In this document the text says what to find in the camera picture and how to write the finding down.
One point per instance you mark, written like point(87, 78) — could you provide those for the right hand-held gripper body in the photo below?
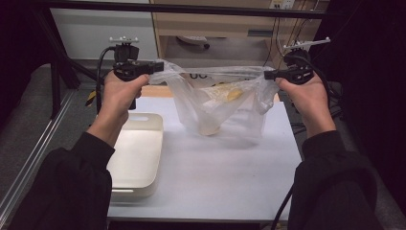
point(298, 70)

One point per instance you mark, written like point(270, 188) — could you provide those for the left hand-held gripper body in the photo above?
point(127, 68)

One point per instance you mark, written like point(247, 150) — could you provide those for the clear plastic bag smiley print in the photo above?
point(220, 96)

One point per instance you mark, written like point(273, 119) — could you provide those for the beige silicone spoon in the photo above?
point(209, 129)

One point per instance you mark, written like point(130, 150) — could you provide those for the cream plastic bin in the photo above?
point(140, 153)

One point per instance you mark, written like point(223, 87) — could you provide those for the person's right hand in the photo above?
point(306, 99)

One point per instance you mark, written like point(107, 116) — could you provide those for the person's left hand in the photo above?
point(119, 99)

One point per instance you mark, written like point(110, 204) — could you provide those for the white chair leg with caster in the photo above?
point(193, 40)

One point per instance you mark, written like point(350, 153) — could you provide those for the white cabinet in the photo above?
point(92, 32)

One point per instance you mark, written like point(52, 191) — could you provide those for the white power strip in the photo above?
point(282, 4)

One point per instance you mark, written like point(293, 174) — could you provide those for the wooden desk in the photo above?
point(223, 25)

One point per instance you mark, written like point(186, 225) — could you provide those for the black frame crossbar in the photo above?
point(191, 9)

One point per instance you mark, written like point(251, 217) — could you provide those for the black frame post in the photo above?
point(55, 89)

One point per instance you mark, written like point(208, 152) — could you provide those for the aluminium rail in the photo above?
point(38, 143)

